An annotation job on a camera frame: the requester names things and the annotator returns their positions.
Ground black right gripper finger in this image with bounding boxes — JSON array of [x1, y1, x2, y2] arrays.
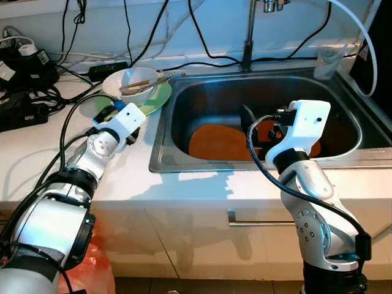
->
[[240, 104, 257, 134]]

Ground white ceramic bowl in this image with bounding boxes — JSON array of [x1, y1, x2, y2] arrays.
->
[[102, 67, 160, 105]]

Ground silver metal fork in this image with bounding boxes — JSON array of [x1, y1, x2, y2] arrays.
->
[[153, 73, 186, 85]]

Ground stainless steel sink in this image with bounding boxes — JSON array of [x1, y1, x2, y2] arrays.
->
[[149, 66, 392, 174]]

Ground green plastic plate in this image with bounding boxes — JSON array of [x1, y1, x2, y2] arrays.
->
[[95, 78, 173, 117]]

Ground brown wooden chopstick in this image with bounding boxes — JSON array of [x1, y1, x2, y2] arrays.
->
[[119, 78, 155, 96]]

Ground black power adapter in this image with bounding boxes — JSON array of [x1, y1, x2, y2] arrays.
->
[[89, 61, 130, 82]]

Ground chrome faucet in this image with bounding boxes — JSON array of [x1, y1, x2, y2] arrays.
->
[[240, 0, 290, 72]]

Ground clear plastic cup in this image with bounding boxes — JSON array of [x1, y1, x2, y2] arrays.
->
[[314, 46, 344, 81]]

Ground black power strip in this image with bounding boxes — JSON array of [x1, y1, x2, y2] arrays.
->
[[0, 101, 51, 133]]

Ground white cabinet drawer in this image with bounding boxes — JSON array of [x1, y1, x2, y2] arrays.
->
[[144, 205, 392, 282]]

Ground black labelled charger block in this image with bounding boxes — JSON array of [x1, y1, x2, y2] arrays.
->
[[0, 46, 59, 92]]

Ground white plug adapter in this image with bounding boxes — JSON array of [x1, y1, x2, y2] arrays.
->
[[18, 42, 39, 58]]

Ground red plastic bag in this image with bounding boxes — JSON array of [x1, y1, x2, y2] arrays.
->
[[58, 220, 117, 294]]

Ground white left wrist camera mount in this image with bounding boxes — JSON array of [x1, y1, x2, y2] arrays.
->
[[92, 103, 148, 146]]

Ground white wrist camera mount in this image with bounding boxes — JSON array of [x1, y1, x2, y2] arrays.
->
[[92, 103, 148, 146], [268, 100, 332, 166]]

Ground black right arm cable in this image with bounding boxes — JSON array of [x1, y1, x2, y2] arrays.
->
[[245, 113, 373, 261]]

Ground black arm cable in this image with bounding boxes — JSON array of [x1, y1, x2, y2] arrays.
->
[[0, 92, 123, 258], [245, 113, 373, 261]]

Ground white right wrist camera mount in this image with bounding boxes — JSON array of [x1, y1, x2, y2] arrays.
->
[[268, 100, 332, 166]]

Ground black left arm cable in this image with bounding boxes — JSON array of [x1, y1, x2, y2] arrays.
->
[[0, 92, 123, 258]]

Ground black power cable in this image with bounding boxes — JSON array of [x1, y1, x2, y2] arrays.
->
[[187, 0, 242, 64], [254, 2, 333, 64], [130, 0, 171, 67]]

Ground metal drawer handle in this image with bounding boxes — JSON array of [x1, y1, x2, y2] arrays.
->
[[228, 210, 298, 227]]

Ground white faucet hose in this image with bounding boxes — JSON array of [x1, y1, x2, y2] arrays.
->
[[325, 0, 379, 99]]

